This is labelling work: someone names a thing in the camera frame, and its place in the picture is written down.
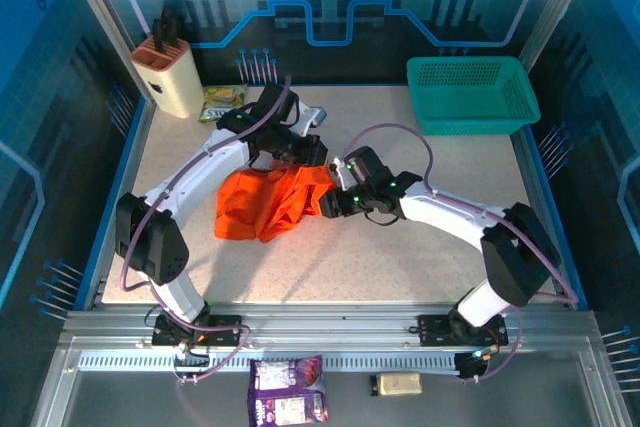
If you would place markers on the orange t-shirt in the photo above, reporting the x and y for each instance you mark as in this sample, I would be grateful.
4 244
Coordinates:
250 207

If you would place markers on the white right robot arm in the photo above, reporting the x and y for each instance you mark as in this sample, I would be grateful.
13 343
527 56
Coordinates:
440 212

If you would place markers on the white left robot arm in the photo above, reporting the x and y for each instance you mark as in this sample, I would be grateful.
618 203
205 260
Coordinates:
220 157

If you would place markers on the green snack packet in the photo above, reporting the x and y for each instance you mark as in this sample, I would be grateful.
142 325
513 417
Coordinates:
222 102

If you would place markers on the cream knife block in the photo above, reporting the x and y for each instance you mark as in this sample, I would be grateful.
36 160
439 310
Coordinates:
172 82

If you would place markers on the teal plastic basket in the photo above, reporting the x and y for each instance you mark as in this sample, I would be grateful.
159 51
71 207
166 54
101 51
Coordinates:
470 92

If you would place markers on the purple snack packet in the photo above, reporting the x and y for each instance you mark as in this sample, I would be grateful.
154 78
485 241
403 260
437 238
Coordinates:
287 392

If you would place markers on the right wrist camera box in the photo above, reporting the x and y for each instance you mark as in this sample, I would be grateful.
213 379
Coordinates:
367 164

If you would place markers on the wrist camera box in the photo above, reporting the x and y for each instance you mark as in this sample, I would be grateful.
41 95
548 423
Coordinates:
272 102
367 164

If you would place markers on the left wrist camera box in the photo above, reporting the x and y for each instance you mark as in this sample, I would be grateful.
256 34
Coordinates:
272 102

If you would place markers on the aluminium frame rail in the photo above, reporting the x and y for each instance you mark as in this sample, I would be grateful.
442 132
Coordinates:
325 327

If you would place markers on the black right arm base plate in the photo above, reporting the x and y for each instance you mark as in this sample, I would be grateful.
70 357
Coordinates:
432 329

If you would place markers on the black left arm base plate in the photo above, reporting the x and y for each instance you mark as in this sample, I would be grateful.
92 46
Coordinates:
225 322

